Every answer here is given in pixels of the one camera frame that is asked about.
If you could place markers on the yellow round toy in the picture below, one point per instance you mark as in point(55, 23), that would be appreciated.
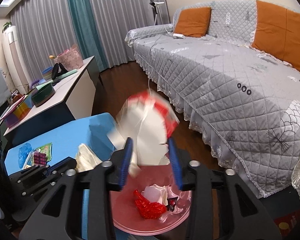
point(51, 56)

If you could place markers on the white floor stand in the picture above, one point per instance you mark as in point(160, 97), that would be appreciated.
point(158, 3)

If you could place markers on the pink fabric basket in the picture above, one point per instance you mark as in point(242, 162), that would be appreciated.
point(70, 58)

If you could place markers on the red printed box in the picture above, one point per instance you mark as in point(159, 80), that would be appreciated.
point(288, 222)

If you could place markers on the white standing air conditioner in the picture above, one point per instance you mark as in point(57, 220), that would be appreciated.
point(13, 55)

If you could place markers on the torn red white paper bowl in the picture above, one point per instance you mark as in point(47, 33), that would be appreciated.
point(150, 130)

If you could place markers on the grey curtain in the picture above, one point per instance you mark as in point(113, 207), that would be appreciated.
point(45, 30)
point(125, 17)

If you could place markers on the colourful tin box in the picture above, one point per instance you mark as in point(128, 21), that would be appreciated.
point(20, 110)

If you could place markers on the mint green roll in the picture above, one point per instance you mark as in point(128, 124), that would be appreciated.
point(67, 74)

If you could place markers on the stack of plastic bowls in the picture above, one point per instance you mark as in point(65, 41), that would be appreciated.
point(47, 73)

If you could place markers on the grey quilted sofa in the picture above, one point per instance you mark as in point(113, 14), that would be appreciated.
point(215, 80)

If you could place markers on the red patterned packet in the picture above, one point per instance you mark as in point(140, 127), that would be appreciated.
point(40, 158)

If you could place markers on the black hat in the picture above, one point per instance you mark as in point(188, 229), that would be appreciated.
point(56, 71)

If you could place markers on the beige paper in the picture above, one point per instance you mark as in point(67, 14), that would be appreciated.
point(86, 157)

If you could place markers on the white power strip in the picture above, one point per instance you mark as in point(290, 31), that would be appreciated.
point(178, 35)

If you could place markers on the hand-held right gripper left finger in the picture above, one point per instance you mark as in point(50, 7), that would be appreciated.
point(127, 160)

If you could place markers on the purple plastic item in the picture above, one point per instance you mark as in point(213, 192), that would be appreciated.
point(34, 83)

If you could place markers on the clear straw packet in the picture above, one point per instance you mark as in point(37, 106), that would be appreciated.
point(29, 160)

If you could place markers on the dark green round tin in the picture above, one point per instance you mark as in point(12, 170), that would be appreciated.
point(42, 95)

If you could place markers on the red plastic bag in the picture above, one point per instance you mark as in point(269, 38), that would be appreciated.
point(150, 207)

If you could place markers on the pink plastic bin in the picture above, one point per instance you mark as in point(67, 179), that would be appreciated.
point(130, 215)

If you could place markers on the orange cushion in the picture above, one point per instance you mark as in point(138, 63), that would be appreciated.
point(282, 32)
point(192, 22)

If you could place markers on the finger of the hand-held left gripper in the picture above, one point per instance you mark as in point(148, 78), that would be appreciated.
point(62, 164)

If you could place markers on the white top coffee table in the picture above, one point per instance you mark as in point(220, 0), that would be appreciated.
point(70, 87)

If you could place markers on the green snack packet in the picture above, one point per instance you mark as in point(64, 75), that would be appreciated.
point(46, 148)

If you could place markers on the teal curtain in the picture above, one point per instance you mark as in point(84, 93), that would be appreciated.
point(87, 25)

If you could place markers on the blue plastic bag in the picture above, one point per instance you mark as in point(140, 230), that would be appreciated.
point(24, 151)

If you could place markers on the torn white carton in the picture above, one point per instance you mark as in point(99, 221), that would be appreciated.
point(153, 193)

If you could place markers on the blue patterned tablecloth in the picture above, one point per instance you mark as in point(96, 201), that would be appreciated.
point(65, 140)

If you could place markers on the green potted plant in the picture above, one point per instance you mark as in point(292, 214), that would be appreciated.
point(7, 26)

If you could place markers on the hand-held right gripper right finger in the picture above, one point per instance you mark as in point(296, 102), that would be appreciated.
point(176, 165)

